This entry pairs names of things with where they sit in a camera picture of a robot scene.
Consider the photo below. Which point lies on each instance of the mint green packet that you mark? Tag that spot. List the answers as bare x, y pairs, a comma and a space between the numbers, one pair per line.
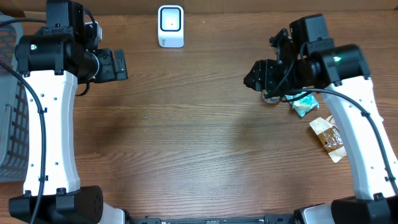
305, 104

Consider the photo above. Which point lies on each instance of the grey plastic mesh basket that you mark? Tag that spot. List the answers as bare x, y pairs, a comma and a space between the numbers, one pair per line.
14, 111

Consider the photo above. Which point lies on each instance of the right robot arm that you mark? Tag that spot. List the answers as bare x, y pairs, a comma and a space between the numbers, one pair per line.
308, 61

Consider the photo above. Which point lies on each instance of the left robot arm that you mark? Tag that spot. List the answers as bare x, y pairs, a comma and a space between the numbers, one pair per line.
51, 64

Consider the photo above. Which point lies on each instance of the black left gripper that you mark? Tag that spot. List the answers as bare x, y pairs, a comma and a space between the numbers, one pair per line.
112, 73

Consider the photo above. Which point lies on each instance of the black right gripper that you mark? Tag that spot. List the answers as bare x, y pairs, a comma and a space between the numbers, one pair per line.
267, 77

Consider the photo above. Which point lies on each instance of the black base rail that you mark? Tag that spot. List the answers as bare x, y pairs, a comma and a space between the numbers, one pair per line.
267, 219

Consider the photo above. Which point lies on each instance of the green lid white jar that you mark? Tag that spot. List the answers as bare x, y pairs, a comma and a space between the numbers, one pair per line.
270, 100

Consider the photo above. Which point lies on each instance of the white barcode scanner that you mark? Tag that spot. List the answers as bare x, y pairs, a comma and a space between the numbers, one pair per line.
171, 26

